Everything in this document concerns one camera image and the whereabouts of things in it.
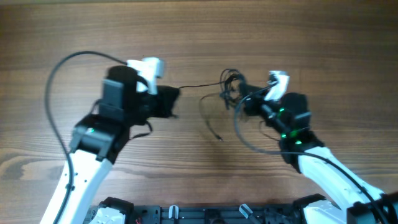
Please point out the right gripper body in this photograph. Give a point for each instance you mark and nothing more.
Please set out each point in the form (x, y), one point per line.
(257, 107)

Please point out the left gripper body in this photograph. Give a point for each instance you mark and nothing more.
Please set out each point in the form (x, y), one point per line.
(162, 107)

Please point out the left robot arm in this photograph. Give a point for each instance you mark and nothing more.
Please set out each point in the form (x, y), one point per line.
(130, 97)

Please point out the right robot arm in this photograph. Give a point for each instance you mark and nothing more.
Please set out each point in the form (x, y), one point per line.
(349, 199)

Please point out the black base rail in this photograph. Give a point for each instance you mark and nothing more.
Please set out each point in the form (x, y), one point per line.
(268, 214)

